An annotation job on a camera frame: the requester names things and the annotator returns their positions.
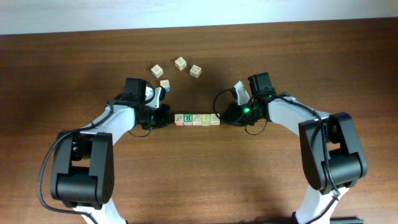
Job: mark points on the green sided picture block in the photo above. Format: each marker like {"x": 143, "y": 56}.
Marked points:
{"x": 197, "y": 120}

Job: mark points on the green letter R block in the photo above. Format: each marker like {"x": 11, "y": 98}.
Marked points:
{"x": 188, "y": 119}

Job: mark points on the blue sided wooden block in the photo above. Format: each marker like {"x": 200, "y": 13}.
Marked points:
{"x": 157, "y": 71}

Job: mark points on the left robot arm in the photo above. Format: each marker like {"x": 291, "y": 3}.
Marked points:
{"x": 83, "y": 159}

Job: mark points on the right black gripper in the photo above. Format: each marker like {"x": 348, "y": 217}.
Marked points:
{"x": 234, "y": 112}

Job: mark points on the yellow letter wooden block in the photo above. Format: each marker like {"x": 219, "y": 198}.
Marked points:
{"x": 206, "y": 119}

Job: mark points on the plain white wooden block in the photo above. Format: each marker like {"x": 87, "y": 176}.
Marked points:
{"x": 215, "y": 121}

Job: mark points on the animal picture wooden block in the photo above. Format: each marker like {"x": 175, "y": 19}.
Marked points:
{"x": 195, "y": 71}

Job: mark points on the leaf picture wooden block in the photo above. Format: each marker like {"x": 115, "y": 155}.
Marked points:
{"x": 178, "y": 120}

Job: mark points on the number four blue block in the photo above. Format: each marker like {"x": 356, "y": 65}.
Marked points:
{"x": 165, "y": 84}

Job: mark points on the black base bracket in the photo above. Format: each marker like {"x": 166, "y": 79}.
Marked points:
{"x": 347, "y": 221}

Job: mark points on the red sided wooden block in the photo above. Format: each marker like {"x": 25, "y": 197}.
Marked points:
{"x": 180, "y": 63}

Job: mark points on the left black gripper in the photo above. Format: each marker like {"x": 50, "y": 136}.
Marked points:
{"x": 167, "y": 117}

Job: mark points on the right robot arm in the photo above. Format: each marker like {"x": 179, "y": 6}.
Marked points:
{"x": 332, "y": 156}

